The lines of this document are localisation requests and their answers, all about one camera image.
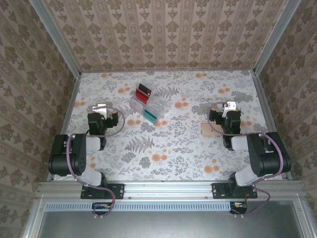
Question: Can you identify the beige card holder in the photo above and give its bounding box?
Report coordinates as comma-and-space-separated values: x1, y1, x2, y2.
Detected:
201, 122, 224, 138

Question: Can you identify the aluminium frame post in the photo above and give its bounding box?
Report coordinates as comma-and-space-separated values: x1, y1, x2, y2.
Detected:
252, 0, 302, 75
29, 0, 83, 76

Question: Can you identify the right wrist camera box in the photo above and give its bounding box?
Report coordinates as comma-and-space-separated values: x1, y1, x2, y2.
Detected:
221, 101, 236, 118

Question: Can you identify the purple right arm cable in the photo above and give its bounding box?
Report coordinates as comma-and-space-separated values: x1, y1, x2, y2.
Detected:
208, 101, 286, 219

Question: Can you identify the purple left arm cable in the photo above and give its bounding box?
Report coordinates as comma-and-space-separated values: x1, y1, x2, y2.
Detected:
65, 106, 125, 219

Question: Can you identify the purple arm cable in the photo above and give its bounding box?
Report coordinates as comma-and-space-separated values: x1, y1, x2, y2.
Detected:
65, 106, 125, 219
208, 101, 286, 219

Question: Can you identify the clear acrylic organizer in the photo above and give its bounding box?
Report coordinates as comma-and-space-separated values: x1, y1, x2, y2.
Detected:
130, 82, 165, 125

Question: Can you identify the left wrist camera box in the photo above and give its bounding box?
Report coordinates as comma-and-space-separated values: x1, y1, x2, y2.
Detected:
92, 103, 108, 119

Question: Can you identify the grey metal panel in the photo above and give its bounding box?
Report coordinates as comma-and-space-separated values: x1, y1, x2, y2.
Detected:
36, 210, 301, 238

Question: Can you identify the aluminium table side rail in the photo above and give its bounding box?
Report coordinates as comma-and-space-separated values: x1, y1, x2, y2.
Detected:
251, 70, 293, 180
47, 72, 83, 182

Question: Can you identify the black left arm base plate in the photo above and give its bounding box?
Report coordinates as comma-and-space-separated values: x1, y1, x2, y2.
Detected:
80, 182, 125, 200

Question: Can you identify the grey slotted cable duct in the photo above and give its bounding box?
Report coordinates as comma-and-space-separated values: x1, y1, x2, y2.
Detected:
45, 201, 234, 212

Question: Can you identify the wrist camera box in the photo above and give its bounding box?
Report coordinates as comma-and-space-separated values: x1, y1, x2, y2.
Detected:
221, 101, 236, 118
92, 103, 108, 119

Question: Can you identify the teal card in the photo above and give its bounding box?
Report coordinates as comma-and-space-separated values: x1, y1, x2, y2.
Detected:
143, 109, 159, 124

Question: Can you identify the dark maroon card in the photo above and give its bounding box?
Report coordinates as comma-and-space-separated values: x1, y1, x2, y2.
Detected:
137, 83, 153, 98

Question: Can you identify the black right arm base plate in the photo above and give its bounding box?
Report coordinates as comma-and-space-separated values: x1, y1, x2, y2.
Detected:
211, 182, 259, 200

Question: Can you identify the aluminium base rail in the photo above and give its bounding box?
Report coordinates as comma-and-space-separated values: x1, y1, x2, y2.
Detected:
37, 180, 304, 199

